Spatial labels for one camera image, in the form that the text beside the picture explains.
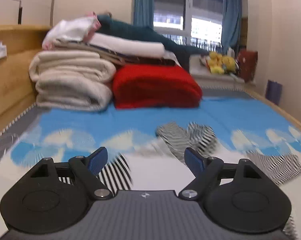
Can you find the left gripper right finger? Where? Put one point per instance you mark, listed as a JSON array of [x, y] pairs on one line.
[[238, 197]]

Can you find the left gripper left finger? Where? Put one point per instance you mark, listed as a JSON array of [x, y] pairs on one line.
[[52, 196]]

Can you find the black white striped shirt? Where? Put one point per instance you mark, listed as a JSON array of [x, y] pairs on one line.
[[160, 213]]

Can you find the blue white patterned bedsheet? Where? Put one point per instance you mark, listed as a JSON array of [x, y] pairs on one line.
[[244, 127]]

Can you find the purple box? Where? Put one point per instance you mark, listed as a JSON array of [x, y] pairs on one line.
[[273, 92]]

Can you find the wooden headboard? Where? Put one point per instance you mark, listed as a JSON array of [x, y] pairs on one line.
[[17, 92]]

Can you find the cream folded blanket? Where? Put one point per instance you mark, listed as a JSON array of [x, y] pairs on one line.
[[72, 79]]

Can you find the yellow plush toys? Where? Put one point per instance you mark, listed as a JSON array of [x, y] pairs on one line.
[[220, 64]]

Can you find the dark red patterned bag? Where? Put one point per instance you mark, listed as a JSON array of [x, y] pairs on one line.
[[247, 61]]

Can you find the red folded blanket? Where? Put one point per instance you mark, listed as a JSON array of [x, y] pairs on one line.
[[143, 86]]

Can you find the white folded bedding stack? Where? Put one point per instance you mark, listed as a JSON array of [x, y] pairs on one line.
[[122, 51]]

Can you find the white pink folded cloth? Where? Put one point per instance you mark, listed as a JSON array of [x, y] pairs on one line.
[[80, 29]]

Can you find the blue curtain right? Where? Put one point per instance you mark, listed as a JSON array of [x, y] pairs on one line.
[[231, 24]]

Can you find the blue curtain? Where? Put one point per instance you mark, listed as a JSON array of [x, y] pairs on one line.
[[143, 13], [231, 24]]

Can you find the blue curtain left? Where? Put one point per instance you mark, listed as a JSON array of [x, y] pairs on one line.
[[143, 13]]

